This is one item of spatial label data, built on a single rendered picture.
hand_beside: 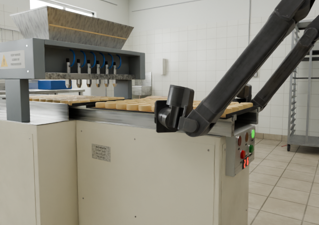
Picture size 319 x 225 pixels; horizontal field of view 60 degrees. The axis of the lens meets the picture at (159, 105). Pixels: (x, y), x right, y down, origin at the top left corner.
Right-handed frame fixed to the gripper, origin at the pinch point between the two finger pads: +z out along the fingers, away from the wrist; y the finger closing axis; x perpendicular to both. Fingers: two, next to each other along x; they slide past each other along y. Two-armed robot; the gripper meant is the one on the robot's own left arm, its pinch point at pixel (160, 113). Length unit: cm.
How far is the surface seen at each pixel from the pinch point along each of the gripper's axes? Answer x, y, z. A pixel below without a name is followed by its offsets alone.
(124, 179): -11.3, 28.3, 15.3
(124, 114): -11.2, 2.1, 16.7
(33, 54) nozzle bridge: -45, -21, 23
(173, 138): 4.4, 8.9, -0.6
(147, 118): -3.1, 2.9, 8.3
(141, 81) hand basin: 68, -9, 514
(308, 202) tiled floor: 148, 90, 99
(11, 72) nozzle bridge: -57, -14, 35
